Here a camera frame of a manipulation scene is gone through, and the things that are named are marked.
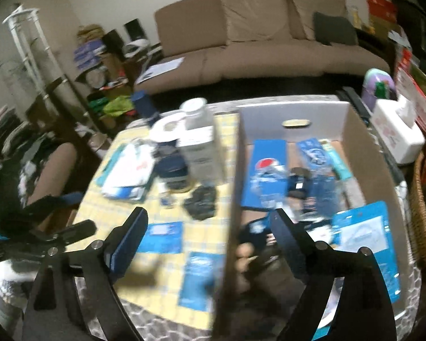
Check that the white curved headset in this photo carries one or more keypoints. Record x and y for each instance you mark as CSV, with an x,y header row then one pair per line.
x,y
135,47

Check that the white metal rack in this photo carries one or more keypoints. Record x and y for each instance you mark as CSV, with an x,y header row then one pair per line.
x,y
19,15

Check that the wicker basket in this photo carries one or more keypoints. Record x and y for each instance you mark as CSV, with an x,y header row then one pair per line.
x,y
420,220

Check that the dark blue pouch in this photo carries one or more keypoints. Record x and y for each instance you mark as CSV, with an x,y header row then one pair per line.
x,y
262,234

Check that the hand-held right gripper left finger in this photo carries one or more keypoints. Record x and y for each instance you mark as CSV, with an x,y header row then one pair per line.
x,y
126,252

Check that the dark blue tall container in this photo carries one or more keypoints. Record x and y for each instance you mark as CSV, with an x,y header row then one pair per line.
x,y
142,104

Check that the white paper sheet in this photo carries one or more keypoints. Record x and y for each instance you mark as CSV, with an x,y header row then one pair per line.
x,y
159,68

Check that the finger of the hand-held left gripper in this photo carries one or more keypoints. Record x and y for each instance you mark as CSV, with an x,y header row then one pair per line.
x,y
69,198
74,232

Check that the brown sofa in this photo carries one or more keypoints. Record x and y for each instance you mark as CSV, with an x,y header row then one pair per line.
x,y
269,53

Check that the clear floss pick box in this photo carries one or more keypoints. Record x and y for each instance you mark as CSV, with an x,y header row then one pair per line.
x,y
314,154

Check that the bright green bag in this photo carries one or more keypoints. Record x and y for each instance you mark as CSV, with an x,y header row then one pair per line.
x,y
118,106

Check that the blue card packet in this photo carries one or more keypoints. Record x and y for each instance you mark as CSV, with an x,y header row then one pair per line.
x,y
163,236

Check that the light blue packet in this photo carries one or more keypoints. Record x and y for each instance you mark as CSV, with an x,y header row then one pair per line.
x,y
365,234

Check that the white carton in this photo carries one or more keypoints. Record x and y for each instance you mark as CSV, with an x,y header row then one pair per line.
x,y
202,156

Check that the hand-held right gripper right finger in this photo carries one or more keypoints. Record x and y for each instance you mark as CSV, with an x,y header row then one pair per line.
x,y
294,255

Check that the white tissue box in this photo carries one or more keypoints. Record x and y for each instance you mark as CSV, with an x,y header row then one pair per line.
x,y
394,138

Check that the yellow woven basket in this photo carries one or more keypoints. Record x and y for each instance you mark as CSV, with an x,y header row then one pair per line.
x,y
89,32

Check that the white plastic bag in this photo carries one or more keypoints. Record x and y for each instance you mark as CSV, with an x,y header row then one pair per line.
x,y
131,167

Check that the round pale tin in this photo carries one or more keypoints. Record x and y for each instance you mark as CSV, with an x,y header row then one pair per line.
x,y
96,77

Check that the teal toothbrush case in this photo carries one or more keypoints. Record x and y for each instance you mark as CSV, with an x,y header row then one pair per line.
x,y
340,165

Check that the dark blue glass jar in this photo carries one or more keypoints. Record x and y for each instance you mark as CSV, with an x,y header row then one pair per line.
x,y
174,174

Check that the purple round container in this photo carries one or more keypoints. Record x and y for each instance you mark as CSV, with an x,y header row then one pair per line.
x,y
372,81

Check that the clear blue plastic packet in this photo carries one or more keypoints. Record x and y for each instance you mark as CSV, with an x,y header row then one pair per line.
x,y
326,189

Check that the stack of blue boxes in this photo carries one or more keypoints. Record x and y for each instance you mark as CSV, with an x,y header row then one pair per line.
x,y
88,55

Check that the brown chair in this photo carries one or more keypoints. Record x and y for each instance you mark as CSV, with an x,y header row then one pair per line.
x,y
55,170

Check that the blue box round logo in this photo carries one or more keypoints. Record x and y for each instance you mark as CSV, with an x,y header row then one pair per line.
x,y
266,156

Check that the black object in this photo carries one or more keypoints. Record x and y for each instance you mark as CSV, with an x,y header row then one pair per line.
x,y
200,202

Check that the yellow checked tablecloth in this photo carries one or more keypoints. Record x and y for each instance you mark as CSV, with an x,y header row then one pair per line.
x,y
92,202

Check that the red cardboard box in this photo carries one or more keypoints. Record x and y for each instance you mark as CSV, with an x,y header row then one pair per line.
x,y
381,7

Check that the white plastic bottle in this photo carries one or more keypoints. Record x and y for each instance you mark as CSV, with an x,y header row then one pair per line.
x,y
195,112

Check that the white cardboard box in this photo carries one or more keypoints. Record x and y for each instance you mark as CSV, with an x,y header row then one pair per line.
x,y
262,117

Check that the black remote control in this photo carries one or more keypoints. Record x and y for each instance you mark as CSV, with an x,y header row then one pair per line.
x,y
355,103

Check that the dark sofa cushion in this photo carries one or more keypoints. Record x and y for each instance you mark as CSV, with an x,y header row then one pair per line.
x,y
335,28

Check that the teal packet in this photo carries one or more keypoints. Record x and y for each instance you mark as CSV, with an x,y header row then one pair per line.
x,y
104,172

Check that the red white snack packet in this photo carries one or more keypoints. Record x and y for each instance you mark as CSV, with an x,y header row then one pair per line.
x,y
410,78

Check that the black speaker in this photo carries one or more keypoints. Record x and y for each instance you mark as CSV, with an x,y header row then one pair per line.
x,y
113,42
133,29

